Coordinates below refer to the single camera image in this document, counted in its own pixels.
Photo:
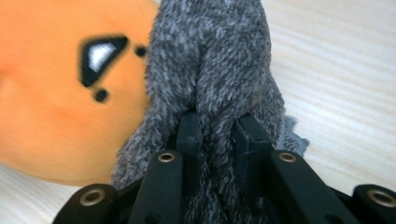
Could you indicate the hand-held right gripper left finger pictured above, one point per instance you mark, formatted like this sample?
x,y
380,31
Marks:
x,y
189,140

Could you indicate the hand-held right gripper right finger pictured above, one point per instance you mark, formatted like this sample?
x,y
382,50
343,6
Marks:
x,y
253,146

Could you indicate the grey fluffy towel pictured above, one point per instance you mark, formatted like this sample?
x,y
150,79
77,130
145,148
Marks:
x,y
214,62

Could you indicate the orange plush toy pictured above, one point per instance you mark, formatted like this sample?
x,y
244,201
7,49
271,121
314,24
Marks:
x,y
56,118

